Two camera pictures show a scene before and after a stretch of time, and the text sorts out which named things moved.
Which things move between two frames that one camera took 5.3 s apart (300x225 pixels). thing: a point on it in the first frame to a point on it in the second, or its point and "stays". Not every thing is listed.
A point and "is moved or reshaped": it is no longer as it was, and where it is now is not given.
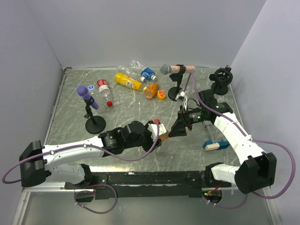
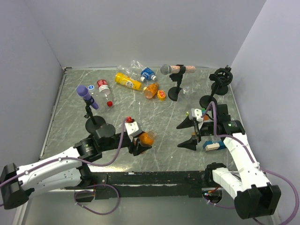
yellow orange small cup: x=161 y=95 stays
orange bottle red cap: x=164 y=137 is moved or reshaped
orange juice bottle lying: x=149 y=91 stays
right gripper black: x=178 y=129 to x=190 y=144
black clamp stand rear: x=222 y=77 stays
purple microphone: x=82 y=91 stays
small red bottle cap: x=109 y=103 stays
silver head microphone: x=166 y=69 stays
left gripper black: x=148 y=147 to x=137 y=149
